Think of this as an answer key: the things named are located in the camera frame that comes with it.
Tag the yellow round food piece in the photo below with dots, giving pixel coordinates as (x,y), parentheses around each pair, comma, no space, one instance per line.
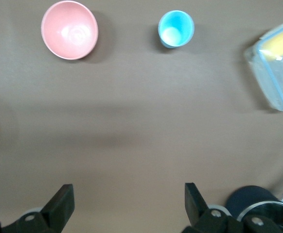
(277,43)

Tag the brown table mat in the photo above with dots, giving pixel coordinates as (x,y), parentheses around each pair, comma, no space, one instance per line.
(131,121)

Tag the clear plastic food container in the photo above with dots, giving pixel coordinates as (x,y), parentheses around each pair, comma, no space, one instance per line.
(277,80)

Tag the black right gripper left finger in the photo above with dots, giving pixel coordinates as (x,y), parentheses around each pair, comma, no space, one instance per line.
(58,208)

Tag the pink bowl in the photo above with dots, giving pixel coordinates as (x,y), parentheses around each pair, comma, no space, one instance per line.
(69,30)

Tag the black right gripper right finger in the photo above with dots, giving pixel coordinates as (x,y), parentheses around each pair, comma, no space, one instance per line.
(199,213)

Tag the blue cup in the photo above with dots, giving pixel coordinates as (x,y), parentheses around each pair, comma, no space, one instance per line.
(176,29)

